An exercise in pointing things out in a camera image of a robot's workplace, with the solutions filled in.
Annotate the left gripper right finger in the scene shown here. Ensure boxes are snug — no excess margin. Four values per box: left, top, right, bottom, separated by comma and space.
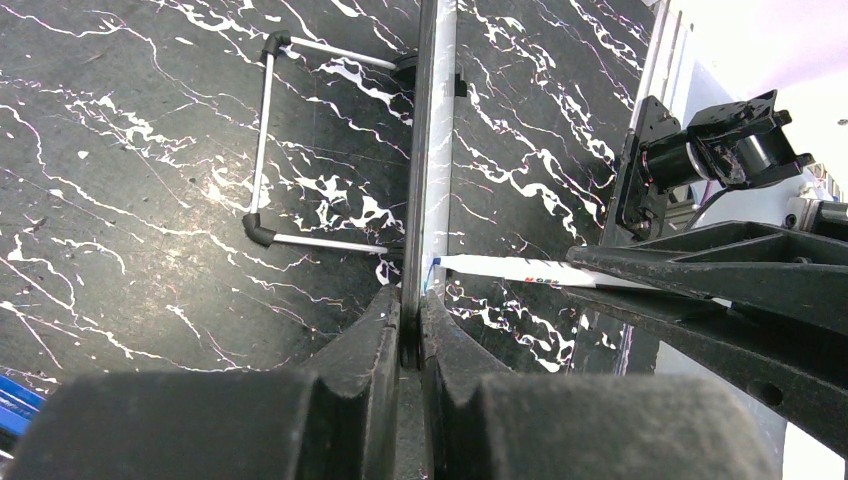
420, 292, 778, 479

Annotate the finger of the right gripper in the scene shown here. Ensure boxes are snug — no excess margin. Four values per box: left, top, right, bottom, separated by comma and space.
566, 221, 847, 335
569, 288, 847, 456

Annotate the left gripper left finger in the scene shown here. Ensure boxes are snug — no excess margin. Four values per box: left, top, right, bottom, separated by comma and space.
6, 286, 400, 479

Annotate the white whiteboard marker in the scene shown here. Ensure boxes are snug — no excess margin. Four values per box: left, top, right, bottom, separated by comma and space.
433, 254, 656, 290

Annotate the small black-framed whiteboard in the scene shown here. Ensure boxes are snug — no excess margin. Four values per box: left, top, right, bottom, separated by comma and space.
242, 1, 463, 368

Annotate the black motor on bracket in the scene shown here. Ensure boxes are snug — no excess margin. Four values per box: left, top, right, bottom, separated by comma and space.
611, 90, 814, 242

